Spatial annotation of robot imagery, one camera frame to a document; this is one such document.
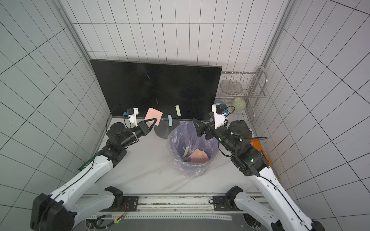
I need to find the green snack bag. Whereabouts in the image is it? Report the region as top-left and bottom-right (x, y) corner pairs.
(78, 150), (103, 171)

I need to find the orange candy bag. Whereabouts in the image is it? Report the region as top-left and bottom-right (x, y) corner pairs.
(248, 139), (280, 181)

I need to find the glass dish on rack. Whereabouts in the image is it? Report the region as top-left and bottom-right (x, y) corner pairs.
(220, 80), (243, 95)

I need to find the purple bin with plastic liner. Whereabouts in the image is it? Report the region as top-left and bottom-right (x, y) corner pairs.
(167, 121), (219, 178)

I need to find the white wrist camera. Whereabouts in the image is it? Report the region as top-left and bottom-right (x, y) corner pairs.
(123, 108), (139, 127)
(212, 104), (228, 129)

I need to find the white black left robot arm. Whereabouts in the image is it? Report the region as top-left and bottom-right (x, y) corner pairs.
(30, 118), (158, 231)

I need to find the light green bowl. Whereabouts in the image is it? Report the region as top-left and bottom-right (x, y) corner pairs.
(231, 98), (247, 112)

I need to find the steel dish rack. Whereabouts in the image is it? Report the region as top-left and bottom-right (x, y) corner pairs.
(215, 66), (269, 122)

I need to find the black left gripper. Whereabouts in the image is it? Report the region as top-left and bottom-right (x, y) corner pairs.
(120, 118), (158, 147)

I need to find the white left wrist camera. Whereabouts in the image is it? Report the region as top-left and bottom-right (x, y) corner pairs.
(123, 108), (139, 127)

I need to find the yellow-green sticky flag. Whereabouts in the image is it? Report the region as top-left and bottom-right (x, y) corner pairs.
(175, 105), (181, 117)

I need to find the green narrow sticky flag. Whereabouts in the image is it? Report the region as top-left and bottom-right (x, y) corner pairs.
(182, 146), (189, 158)

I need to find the pink sticky note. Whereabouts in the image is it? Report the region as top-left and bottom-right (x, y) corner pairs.
(189, 149), (209, 164)
(145, 108), (163, 126)

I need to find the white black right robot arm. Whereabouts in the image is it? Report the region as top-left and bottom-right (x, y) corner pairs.
(193, 114), (325, 231)

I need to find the grey round monitor stand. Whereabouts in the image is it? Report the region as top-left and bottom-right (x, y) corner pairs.
(154, 119), (180, 139)

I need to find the black cable under rail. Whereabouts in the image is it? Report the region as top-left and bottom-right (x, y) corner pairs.
(85, 202), (131, 230)

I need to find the blue sticky flag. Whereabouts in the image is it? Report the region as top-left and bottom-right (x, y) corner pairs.
(168, 115), (173, 127)

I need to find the blue bowl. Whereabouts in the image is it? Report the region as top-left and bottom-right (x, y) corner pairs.
(214, 100), (225, 104)

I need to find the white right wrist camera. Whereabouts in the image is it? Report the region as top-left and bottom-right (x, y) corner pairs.
(212, 104), (228, 129)

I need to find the black computer monitor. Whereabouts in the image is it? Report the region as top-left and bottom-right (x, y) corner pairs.
(90, 59), (222, 120)

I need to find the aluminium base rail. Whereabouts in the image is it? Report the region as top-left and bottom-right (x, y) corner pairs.
(51, 192), (290, 231)

